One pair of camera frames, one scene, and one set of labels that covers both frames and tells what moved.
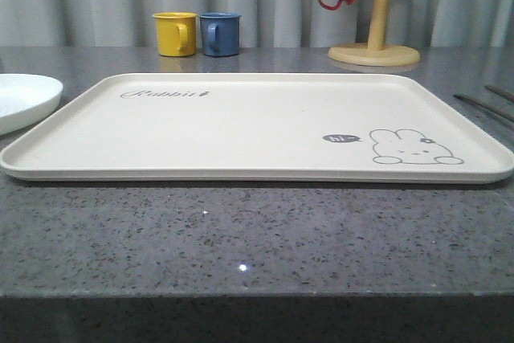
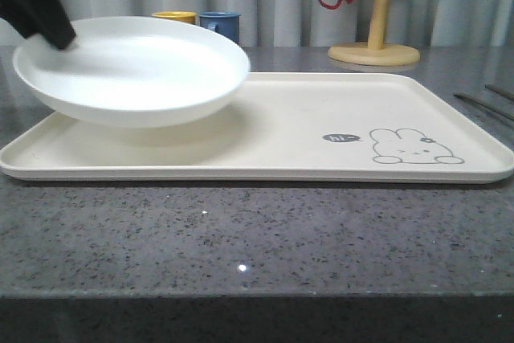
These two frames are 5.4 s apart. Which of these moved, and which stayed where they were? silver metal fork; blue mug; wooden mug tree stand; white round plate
Moved: white round plate
Stayed: silver metal fork; wooden mug tree stand; blue mug
